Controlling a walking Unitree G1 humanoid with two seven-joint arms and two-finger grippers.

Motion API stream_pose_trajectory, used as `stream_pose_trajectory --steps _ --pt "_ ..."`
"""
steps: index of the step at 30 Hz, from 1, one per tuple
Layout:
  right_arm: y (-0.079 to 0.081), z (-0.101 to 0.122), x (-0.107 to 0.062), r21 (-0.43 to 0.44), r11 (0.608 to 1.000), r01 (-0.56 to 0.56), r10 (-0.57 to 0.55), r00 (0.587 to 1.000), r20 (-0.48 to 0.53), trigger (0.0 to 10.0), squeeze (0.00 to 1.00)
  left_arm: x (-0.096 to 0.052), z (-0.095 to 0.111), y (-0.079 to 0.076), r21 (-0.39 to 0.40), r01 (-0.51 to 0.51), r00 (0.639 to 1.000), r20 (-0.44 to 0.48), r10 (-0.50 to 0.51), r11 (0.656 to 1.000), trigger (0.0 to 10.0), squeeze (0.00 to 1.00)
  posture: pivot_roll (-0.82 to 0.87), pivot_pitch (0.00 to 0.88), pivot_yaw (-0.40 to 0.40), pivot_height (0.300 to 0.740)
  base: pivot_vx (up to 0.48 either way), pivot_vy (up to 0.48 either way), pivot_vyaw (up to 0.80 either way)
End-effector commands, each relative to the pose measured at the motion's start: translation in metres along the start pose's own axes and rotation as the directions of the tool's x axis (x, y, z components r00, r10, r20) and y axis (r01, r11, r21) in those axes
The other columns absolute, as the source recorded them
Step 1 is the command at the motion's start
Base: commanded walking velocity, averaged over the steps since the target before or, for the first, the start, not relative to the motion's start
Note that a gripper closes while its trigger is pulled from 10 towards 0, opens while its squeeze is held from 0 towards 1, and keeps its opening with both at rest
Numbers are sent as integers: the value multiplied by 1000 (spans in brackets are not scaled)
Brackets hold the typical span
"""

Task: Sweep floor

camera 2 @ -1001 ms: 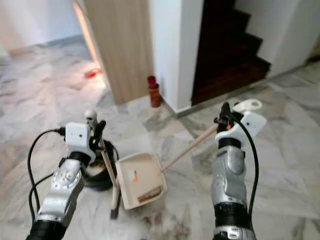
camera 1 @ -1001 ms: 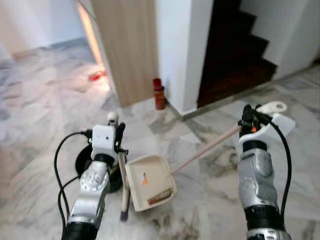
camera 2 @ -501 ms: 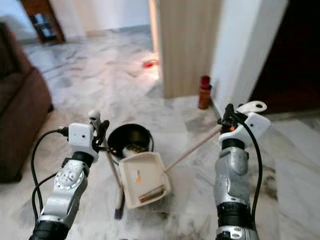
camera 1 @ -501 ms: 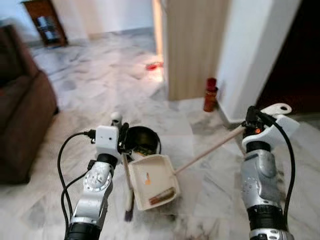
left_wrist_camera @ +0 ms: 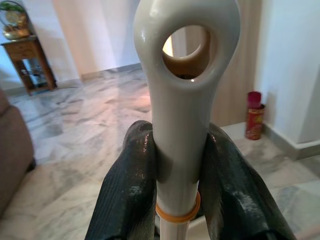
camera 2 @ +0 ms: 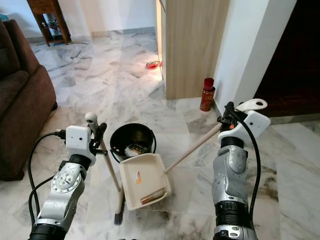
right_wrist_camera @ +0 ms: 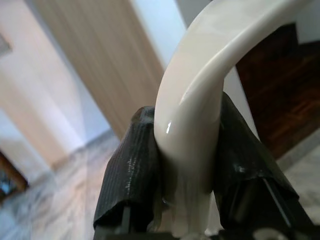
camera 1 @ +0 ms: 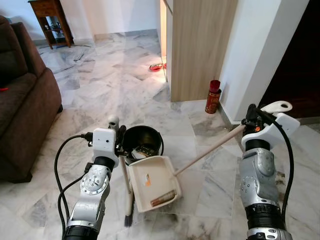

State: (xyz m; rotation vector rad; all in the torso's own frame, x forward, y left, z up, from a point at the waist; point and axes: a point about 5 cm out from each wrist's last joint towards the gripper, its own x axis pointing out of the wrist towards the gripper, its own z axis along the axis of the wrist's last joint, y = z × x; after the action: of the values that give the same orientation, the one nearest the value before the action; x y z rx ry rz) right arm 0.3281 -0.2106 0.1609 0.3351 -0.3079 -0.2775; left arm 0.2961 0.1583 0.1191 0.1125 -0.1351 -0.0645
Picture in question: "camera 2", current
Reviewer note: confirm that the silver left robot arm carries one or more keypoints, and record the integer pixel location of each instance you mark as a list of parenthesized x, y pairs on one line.
[(65, 185)]

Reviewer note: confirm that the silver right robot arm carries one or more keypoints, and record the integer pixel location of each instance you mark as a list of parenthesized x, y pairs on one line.
[(230, 172)]

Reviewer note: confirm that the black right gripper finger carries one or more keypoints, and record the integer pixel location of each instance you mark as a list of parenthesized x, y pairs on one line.
[(226, 110), (238, 114)]

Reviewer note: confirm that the cream broom with black bristles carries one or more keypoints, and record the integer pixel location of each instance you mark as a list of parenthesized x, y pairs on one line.
[(114, 175)]

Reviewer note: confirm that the brown snack wrapper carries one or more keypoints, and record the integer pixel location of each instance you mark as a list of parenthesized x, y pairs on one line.
[(153, 196)]

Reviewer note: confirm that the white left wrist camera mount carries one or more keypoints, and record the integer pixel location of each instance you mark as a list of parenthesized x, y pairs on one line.
[(78, 141)]

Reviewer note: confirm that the dark printed trash packet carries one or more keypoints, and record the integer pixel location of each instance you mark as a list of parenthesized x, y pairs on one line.
[(135, 149)]

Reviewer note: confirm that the light wooden cabinet panel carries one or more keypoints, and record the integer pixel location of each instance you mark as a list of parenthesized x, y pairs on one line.
[(195, 50)]

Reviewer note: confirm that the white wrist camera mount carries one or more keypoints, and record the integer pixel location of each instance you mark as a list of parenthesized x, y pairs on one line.
[(78, 141), (252, 125)]

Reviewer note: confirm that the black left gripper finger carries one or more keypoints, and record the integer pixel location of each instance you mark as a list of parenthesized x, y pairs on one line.
[(102, 133), (93, 137)]

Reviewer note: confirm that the dark wooden side table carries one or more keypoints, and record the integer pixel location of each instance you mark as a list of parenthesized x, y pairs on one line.
[(45, 6)]

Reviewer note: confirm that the black plastic bucket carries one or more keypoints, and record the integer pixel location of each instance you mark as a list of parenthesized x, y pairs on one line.
[(132, 134)]

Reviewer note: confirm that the red spray can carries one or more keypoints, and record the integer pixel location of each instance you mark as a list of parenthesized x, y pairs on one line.
[(207, 95)]

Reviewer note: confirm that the brown fabric sofa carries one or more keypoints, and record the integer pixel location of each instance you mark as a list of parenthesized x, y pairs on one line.
[(25, 115)]

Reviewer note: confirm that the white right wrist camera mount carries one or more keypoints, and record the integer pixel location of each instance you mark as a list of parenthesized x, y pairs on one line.
[(252, 125)]

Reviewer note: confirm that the red floor bowl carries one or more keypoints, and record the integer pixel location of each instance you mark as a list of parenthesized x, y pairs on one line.
[(153, 65)]

